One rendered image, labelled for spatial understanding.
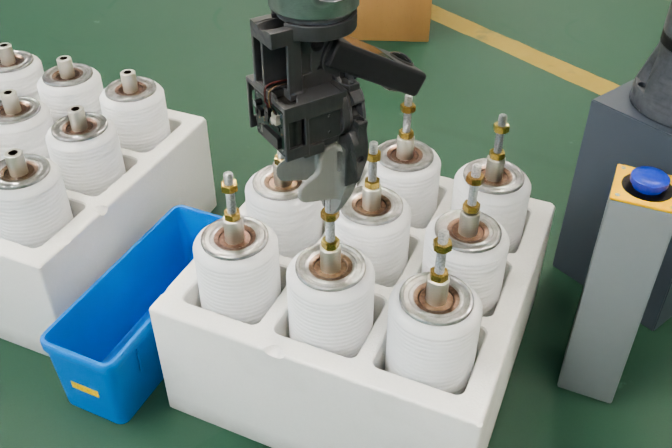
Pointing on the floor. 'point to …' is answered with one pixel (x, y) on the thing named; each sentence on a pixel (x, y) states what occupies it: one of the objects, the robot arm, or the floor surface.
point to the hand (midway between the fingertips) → (335, 196)
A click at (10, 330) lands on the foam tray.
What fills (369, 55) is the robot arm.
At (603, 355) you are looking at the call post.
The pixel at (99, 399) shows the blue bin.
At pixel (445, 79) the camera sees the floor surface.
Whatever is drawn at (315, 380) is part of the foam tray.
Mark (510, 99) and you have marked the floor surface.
